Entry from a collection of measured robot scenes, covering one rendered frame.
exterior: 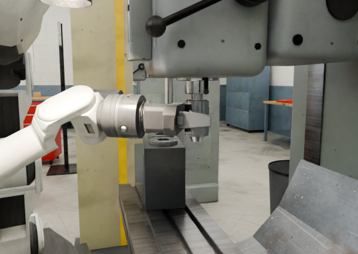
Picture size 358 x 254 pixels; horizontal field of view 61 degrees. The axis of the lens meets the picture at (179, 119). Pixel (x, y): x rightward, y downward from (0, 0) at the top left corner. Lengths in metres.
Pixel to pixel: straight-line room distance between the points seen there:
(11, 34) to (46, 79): 8.81
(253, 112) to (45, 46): 6.06
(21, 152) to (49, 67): 9.04
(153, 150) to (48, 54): 8.87
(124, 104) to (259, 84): 7.41
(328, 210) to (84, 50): 1.88
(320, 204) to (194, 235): 0.32
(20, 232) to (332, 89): 1.13
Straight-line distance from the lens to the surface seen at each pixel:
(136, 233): 0.82
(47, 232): 1.72
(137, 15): 0.56
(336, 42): 0.60
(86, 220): 2.50
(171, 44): 0.48
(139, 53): 0.55
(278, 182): 2.48
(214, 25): 0.50
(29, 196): 1.19
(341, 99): 0.82
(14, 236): 1.32
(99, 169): 2.37
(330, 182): 0.84
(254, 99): 7.88
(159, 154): 0.89
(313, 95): 0.88
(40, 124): 0.62
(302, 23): 0.56
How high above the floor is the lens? 1.30
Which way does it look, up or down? 7 degrees down
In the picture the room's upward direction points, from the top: straight up
